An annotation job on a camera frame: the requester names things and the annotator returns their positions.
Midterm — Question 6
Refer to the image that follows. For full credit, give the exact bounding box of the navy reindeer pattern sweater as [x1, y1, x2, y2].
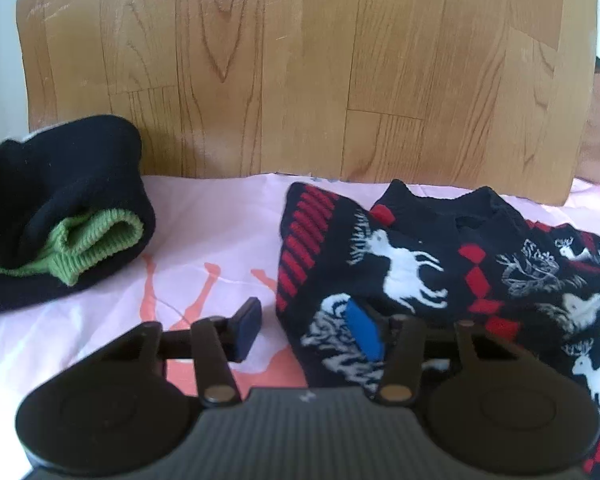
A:
[276, 181, 600, 479]

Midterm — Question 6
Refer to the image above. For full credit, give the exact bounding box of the pink bed sheet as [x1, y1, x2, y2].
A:
[0, 176, 600, 479]

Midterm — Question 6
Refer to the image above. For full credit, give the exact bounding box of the folded black green sweater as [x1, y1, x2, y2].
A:
[0, 115, 156, 314]

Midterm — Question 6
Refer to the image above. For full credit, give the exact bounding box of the wooden headboard panel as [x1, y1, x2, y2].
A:
[16, 0, 596, 205]

